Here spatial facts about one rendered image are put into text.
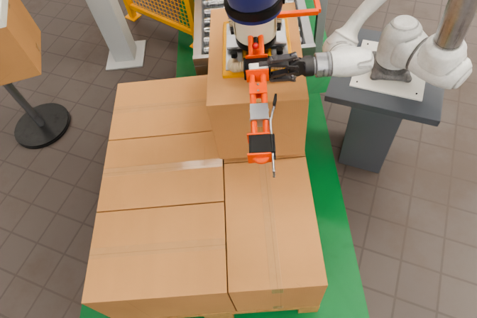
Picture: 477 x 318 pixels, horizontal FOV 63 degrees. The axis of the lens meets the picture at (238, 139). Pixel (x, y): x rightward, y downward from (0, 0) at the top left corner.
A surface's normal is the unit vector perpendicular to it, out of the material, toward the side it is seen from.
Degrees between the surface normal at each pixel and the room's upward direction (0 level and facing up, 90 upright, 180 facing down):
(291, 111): 89
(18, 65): 90
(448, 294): 0
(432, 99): 0
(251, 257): 0
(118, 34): 90
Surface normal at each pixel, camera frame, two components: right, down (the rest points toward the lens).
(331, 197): -0.09, -0.55
